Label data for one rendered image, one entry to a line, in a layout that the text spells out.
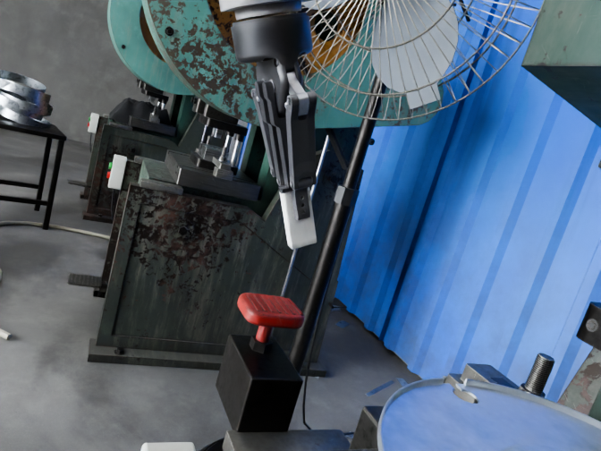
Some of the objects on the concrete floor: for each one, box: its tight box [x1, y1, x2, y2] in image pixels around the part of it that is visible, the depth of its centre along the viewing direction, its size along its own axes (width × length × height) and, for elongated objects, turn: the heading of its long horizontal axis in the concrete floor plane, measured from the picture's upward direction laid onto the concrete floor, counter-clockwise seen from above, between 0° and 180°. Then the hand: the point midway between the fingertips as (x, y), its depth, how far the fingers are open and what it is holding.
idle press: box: [68, 0, 230, 224], centre depth 356 cm, size 153×99×174 cm, turn 63°
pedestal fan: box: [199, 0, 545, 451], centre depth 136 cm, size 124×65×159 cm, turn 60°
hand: (298, 215), depth 54 cm, fingers closed
